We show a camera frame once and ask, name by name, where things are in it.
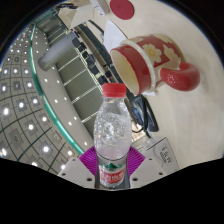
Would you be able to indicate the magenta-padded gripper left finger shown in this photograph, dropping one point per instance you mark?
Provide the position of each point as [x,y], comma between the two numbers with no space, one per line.
[75,170]

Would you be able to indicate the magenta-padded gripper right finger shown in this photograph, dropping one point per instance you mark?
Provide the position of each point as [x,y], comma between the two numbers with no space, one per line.
[148,170]

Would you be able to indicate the clear red-capped water bottle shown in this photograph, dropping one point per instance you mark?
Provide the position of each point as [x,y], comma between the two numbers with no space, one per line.
[112,130]

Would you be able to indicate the white paper ream box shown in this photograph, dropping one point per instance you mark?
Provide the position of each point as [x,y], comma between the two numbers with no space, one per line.
[165,155]

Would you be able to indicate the black bag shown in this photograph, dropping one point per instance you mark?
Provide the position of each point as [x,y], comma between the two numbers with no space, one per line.
[146,115]

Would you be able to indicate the group of ceiling lights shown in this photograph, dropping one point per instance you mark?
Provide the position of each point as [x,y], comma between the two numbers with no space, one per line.
[30,126]

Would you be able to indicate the row of black office chairs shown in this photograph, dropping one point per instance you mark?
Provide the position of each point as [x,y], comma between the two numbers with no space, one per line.
[90,60]

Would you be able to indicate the red floral ceramic mug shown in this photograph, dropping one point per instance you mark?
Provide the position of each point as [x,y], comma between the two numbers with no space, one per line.
[156,56]

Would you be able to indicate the long curved conference desk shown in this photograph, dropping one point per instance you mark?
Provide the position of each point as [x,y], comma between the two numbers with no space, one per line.
[100,50]

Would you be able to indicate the flat round red coaster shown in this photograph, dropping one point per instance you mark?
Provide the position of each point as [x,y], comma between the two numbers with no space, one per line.
[122,8]

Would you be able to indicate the white remote control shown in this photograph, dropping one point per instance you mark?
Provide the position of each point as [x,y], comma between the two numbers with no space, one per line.
[99,6]

